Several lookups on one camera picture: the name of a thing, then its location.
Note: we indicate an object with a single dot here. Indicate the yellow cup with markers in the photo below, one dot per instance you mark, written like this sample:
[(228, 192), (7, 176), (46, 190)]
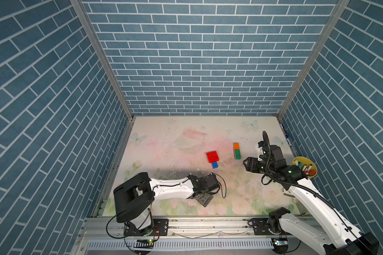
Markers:
[(306, 165)]

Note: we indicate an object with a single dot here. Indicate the red lego brick horizontal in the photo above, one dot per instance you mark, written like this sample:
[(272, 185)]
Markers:
[(212, 156)]

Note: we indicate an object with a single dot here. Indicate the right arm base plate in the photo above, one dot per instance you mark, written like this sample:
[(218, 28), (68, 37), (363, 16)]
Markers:
[(264, 226)]

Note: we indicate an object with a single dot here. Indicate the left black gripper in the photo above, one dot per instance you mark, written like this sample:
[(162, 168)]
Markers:
[(206, 200)]

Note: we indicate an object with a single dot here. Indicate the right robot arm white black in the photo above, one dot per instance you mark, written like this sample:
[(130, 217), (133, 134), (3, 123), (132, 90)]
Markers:
[(338, 235)]

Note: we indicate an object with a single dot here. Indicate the long green lego brick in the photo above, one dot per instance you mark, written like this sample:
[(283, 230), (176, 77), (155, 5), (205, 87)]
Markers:
[(237, 154)]

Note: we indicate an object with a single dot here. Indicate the small blue lego brick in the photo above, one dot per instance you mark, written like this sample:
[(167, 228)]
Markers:
[(214, 165)]

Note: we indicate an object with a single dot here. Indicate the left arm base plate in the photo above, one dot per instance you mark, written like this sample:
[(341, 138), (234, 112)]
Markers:
[(155, 227)]

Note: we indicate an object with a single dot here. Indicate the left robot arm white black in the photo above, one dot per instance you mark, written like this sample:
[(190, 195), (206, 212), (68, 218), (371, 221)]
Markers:
[(134, 198)]

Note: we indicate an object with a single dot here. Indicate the aluminium front rail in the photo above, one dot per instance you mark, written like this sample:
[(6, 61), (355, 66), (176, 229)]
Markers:
[(195, 227)]

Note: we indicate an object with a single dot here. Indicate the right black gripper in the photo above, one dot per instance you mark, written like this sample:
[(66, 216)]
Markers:
[(250, 161)]

